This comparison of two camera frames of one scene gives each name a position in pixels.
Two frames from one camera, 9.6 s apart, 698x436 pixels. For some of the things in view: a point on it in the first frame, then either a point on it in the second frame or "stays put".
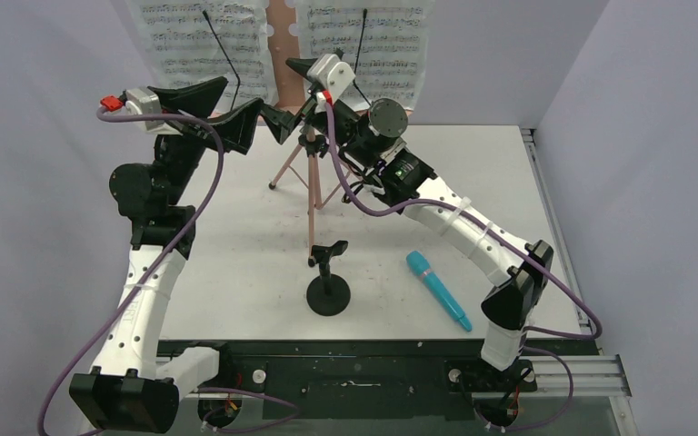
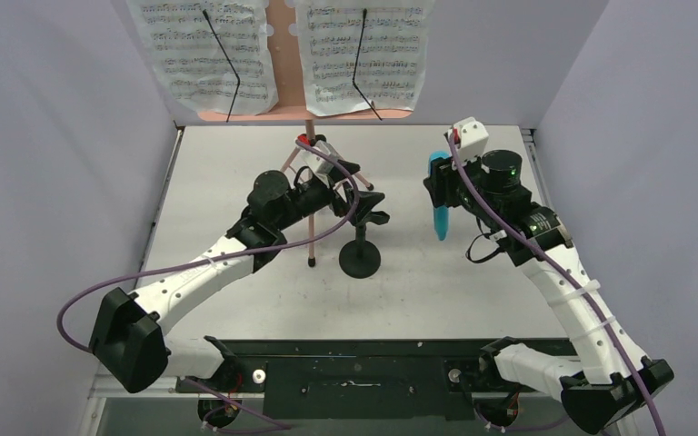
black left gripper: [235, 128] to [336, 202]
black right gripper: [308, 109] to [447, 192]
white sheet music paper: [198, 41] stays put
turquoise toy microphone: [420, 265] to [441, 214]
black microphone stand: [327, 294] to [360, 259]
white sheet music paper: [385, 44] stays put
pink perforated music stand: [285, 94] stays put
